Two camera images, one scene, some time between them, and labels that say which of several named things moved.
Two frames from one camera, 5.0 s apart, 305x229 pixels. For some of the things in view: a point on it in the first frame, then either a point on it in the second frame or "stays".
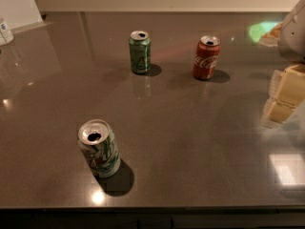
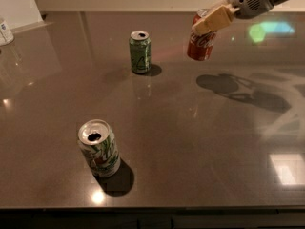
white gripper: (294, 37) to (249, 2)
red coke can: (206, 57) to (200, 45)
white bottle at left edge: (7, 36) stays
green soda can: (140, 51) stays
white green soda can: (98, 143) stays
